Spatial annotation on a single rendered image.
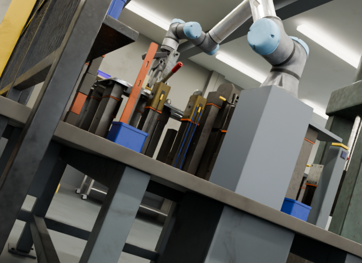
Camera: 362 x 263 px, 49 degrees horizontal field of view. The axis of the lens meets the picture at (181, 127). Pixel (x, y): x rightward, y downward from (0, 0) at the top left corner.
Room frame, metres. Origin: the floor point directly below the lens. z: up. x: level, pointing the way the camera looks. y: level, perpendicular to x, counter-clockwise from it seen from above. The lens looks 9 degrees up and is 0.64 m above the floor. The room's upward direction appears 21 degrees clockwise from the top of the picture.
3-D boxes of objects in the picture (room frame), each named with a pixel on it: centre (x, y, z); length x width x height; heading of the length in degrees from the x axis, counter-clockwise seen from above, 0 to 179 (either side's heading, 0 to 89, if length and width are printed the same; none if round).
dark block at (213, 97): (1.75, -0.10, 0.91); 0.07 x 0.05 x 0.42; 27
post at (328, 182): (1.97, -0.79, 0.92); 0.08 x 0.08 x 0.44; 27
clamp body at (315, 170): (2.15, -0.81, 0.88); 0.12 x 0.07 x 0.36; 27
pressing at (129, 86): (2.06, -0.22, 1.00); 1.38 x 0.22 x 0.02; 117
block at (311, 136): (1.85, -0.56, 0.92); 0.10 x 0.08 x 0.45; 117
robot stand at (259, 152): (1.45, -0.30, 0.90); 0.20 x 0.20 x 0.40; 22
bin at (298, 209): (1.75, -0.59, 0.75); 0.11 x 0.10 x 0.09; 117
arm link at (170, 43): (1.85, 0.19, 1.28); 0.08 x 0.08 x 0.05
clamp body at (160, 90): (1.68, 0.13, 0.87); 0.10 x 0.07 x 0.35; 27
